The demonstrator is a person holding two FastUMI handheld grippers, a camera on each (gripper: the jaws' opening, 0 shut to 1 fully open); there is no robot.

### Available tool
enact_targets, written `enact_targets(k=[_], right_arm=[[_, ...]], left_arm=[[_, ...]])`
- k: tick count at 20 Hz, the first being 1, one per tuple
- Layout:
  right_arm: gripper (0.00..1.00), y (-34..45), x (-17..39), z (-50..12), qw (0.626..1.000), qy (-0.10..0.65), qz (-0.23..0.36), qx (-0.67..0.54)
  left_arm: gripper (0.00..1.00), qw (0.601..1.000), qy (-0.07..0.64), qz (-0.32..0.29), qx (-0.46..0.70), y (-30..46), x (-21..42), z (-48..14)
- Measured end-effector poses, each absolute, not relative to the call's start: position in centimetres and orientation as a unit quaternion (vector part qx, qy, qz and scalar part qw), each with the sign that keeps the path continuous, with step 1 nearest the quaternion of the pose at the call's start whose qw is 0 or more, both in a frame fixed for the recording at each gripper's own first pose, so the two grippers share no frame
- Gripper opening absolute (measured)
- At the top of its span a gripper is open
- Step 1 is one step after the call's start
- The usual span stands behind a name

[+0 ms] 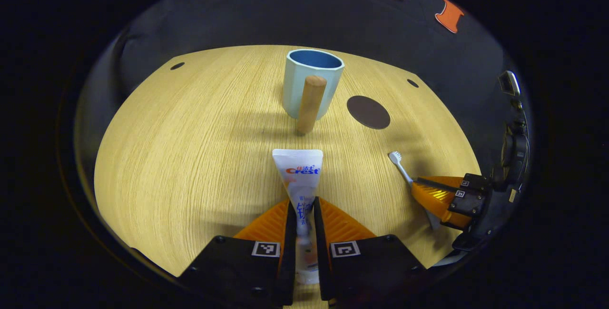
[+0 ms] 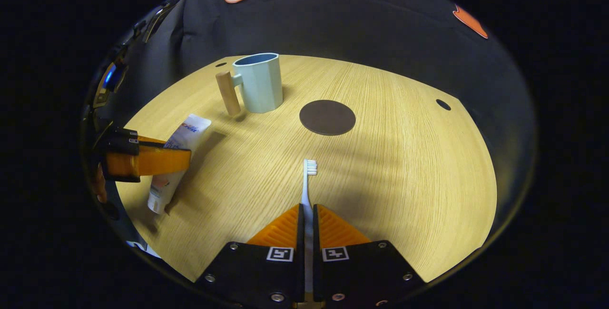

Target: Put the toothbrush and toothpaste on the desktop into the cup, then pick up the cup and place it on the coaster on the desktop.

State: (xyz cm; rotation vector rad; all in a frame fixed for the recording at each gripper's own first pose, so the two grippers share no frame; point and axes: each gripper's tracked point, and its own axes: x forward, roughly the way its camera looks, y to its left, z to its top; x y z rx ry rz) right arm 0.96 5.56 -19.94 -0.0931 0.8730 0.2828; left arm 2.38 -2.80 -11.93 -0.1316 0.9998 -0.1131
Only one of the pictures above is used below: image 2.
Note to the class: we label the white toothbrush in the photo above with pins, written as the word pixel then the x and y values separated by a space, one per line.
pixel 308 190

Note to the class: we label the black backdrop cloth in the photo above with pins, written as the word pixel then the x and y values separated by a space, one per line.
pixel 333 18

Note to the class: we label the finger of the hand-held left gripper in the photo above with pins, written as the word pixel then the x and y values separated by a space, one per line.
pixel 151 142
pixel 152 161

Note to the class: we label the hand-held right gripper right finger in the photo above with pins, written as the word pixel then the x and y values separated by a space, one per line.
pixel 366 275

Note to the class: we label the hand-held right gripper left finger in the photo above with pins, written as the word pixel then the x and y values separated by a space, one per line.
pixel 247 275

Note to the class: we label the round dark brown coaster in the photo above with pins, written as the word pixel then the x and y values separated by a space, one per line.
pixel 327 117

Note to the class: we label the white toothpaste tube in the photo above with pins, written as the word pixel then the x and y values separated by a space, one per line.
pixel 190 130

